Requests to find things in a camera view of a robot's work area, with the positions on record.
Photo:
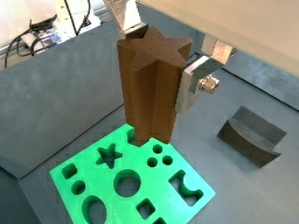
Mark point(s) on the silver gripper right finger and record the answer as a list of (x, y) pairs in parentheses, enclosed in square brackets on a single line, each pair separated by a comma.
[(197, 75)]

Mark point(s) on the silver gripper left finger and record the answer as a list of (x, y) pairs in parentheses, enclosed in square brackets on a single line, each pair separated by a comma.
[(123, 11)]

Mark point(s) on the brown star-shaped peg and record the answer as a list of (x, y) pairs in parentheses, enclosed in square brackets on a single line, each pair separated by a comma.
[(151, 64)]

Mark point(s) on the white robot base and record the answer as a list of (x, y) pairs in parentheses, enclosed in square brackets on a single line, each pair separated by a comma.
[(75, 17)]

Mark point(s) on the dark grey curved block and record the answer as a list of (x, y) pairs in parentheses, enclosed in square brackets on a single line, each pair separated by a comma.
[(253, 136)]

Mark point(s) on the green shape sorter board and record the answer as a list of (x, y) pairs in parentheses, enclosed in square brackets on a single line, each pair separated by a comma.
[(117, 183)]

